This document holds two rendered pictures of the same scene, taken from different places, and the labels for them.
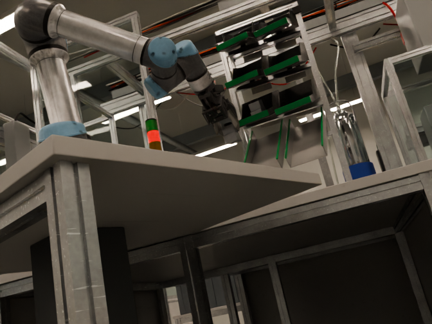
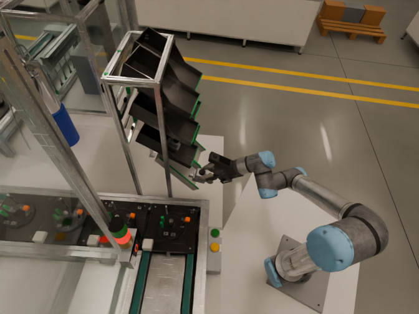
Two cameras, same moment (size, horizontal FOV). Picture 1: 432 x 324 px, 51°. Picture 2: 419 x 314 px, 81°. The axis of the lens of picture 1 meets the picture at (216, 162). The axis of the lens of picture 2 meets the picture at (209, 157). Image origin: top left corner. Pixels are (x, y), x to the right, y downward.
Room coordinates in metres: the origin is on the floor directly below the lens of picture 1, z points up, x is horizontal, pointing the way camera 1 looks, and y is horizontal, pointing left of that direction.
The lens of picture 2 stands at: (1.62, 0.59, 2.14)
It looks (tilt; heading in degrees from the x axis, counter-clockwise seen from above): 51 degrees down; 254
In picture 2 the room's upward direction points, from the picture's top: 6 degrees clockwise
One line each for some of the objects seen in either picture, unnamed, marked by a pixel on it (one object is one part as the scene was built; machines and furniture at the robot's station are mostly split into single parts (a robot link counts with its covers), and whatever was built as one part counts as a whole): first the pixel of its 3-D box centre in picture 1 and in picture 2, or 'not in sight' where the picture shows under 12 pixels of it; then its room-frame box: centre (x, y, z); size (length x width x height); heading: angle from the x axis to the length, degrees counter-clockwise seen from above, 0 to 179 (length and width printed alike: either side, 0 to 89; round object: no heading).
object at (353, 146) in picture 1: (346, 133); (33, 81); (2.26, -0.70, 1.32); 0.14 x 0.14 x 0.38
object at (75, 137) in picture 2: (365, 192); (58, 125); (2.26, -0.70, 0.99); 0.16 x 0.16 x 0.27
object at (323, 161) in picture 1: (310, 119); not in sight; (2.58, -0.61, 1.56); 0.04 x 0.04 x 1.39; 76
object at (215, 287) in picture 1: (222, 290); not in sight; (3.77, 0.17, 0.73); 0.62 x 0.42 x 0.23; 76
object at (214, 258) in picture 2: not in sight; (214, 249); (1.45, 0.22, 0.93); 0.21 x 0.07 x 0.06; 76
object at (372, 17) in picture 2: not in sight; (351, 20); (-2.37, -3.94, 0.20); 1.20 x 0.80 x 0.41; 161
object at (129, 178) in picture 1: (94, 229); (283, 264); (1.10, 0.33, 0.84); 0.90 x 0.70 x 0.03; 51
